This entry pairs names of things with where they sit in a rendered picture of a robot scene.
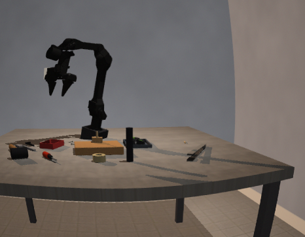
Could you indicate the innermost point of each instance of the orange wooden board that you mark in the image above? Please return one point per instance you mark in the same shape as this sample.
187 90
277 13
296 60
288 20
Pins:
107 148

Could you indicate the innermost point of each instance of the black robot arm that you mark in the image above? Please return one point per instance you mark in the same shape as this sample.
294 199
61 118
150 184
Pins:
103 63

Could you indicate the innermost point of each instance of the red open tray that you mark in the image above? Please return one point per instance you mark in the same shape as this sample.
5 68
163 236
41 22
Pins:
51 144

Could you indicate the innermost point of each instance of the red-handled screwdriver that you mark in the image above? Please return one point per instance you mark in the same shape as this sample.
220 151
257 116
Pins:
48 155

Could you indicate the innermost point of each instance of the black mallet with wooden handle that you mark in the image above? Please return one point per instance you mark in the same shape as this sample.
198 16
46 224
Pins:
18 152

